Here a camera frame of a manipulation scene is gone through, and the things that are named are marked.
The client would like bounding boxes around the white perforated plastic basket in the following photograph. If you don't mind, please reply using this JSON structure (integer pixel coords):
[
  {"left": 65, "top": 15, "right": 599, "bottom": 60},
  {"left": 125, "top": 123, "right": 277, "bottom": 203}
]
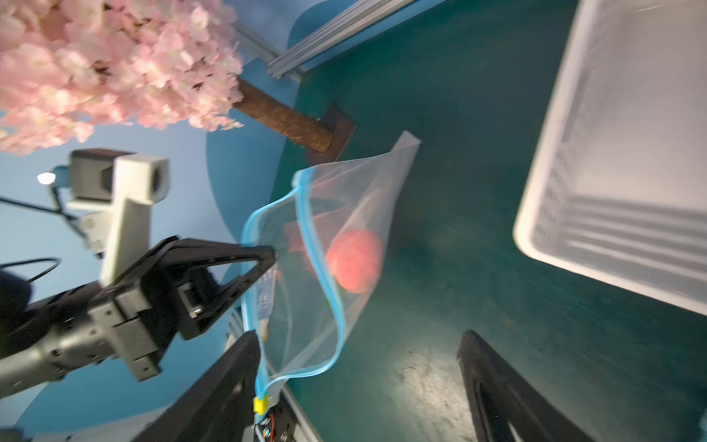
[{"left": 514, "top": 1, "right": 706, "bottom": 314}]

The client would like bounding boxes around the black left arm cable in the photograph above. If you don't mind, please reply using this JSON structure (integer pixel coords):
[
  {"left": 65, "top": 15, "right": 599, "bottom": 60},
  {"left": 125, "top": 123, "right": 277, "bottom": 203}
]
[{"left": 0, "top": 195, "right": 78, "bottom": 285}]

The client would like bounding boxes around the aluminium frame post left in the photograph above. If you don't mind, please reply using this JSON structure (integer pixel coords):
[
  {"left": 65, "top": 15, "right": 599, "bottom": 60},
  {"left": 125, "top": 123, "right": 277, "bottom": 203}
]
[{"left": 233, "top": 21, "right": 307, "bottom": 83}]

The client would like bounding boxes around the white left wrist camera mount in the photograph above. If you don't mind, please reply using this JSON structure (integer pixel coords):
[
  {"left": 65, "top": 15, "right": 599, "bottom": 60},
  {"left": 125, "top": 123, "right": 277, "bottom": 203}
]
[{"left": 38, "top": 148, "right": 170, "bottom": 287}]

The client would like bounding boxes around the pink peach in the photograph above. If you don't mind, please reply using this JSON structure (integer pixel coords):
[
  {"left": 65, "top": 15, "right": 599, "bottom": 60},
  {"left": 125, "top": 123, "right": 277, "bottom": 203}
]
[{"left": 326, "top": 229, "right": 384, "bottom": 295}]

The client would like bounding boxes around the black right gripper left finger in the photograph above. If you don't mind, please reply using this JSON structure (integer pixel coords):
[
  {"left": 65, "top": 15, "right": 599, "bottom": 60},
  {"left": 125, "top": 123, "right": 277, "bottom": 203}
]
[{"left": 134, "top": 331, "right": 261, "bottom": 442}]

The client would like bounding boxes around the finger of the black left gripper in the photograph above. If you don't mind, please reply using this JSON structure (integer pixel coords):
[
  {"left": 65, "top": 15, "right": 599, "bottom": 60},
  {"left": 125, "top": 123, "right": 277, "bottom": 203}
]
[{"left": 139, "top": 237, "right": 276, "bottom": 340}]

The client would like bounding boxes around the pink blossom artificial tree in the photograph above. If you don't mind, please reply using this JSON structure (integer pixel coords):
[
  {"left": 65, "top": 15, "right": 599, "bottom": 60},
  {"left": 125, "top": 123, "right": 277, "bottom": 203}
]
[{"left": 1, "top": 1, "right": 355, "bottom": 162}]

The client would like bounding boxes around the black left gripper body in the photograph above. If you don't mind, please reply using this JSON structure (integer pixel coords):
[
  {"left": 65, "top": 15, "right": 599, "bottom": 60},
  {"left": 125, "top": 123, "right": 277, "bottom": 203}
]
[{"left": 1, "top": 268, "right": 220, "bottom": 397}]

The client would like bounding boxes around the aluminium frame rail back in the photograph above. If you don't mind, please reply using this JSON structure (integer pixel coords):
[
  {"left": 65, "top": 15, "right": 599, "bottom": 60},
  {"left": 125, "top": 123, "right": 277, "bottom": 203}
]
[{"left": 267, "top": 0, "right": 412, "bottom": 78}]

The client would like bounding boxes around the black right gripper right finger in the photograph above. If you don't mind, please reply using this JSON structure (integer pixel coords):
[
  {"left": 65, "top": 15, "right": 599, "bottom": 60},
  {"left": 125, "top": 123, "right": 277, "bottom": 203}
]
[{"left": 458, "top": 331, "right": 592, "bottom": 441}]

